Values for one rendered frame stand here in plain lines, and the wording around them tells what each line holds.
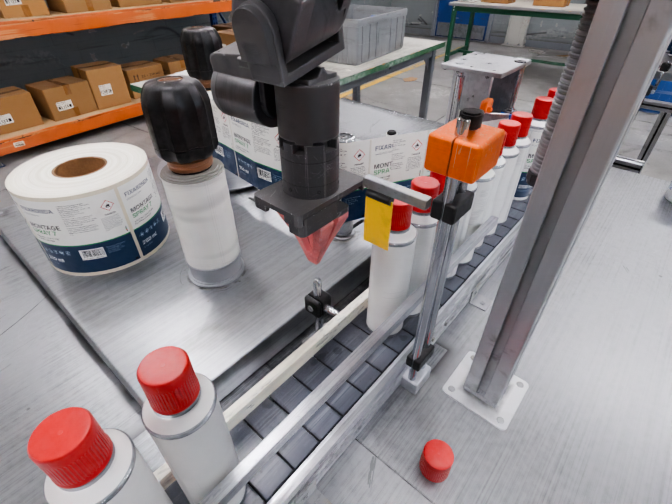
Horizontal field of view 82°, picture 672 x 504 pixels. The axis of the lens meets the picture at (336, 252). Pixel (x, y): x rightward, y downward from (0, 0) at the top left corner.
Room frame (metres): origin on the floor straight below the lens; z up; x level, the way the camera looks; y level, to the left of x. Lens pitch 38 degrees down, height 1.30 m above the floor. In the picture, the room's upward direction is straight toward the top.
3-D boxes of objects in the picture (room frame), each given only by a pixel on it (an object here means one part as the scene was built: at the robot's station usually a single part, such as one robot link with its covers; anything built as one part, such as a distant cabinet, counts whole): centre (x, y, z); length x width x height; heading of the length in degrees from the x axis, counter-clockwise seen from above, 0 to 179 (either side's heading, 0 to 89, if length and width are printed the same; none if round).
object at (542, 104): (0.73, -0.38, 0.98); 0.05 x 0.05 x 0.20
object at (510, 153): (0.61, -0.27, 0.98); 0.05 x 0.05 x 0.20
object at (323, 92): (0.36, 0.03, 1.19); 0.07 x 0.06 x 0.07; 53
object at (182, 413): (0.16, 0.11, 0.98); 0.05 x 0.05 x 0.20
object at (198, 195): (0.49, 0.20, 1.03); 0.09 x 0.09 x 0.30
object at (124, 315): (0.75, 0.19, 0.86); 0.80 x 0.67 x 0.05; 139
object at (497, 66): (0.75, -0.27, 1.14); 0.14 x 0.11 x 0.01; 139
